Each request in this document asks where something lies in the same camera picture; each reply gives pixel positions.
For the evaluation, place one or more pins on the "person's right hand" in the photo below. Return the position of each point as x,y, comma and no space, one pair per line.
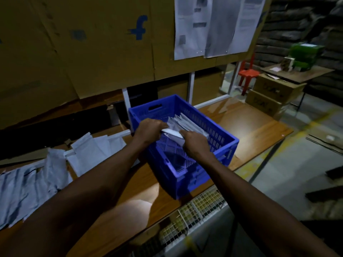
195,144

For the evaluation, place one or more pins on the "person's left hand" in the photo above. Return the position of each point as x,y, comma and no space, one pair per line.
148,131

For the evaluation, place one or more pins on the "person's left fingers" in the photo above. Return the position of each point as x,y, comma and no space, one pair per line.
162,125

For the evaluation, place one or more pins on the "person's right fingers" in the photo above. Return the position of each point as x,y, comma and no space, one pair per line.
185,136

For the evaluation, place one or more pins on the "white paper envelope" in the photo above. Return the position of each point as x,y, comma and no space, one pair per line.
174,135

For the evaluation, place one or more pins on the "person's right forearm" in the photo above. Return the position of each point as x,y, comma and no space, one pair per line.
257,211

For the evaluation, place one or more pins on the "person's left forearm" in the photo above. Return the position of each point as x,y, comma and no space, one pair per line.
80,195

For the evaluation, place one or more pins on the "blue plastic crate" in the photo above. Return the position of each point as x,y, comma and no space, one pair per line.
185,147

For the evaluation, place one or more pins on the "stack of white envelopes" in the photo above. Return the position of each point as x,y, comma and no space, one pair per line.
187,124

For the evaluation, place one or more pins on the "brown cardboard box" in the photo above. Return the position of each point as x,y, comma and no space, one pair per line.
264,104
278,86

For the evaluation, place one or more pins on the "red plastic chair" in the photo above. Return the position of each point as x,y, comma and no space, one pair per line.
248,74

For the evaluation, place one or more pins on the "white printed paper sheet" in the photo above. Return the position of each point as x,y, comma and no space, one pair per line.
246,24
191,26
222,26

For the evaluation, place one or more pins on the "large cardboard panel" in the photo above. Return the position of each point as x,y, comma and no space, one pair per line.
93,45

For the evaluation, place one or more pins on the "pile of white paper bags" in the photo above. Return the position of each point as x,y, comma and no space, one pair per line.
53,168

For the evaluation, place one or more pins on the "small wooden table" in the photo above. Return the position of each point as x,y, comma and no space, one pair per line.
297,73

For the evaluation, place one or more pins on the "green machine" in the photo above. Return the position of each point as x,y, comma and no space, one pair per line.
304,54

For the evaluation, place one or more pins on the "stack of dark sacks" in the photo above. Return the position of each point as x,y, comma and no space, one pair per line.
302,37

